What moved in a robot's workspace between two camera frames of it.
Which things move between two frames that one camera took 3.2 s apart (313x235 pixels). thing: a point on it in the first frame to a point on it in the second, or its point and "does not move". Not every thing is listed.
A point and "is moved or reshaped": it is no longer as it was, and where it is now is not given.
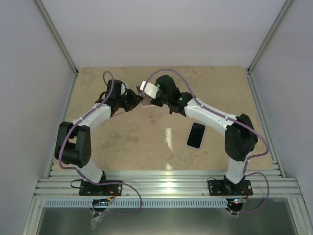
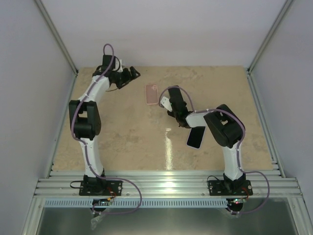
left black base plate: (88, 189) does not move
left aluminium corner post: (41, 9) does not move
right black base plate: (226, 188) does not move
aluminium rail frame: (267, 184) does not move
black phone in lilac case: (195, 136) does not move
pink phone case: (146, 100) is moved or reshaped
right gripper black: (156, 103) to (185, 104)
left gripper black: (134, 101) to (127, 78)
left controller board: (102, 201) does not move
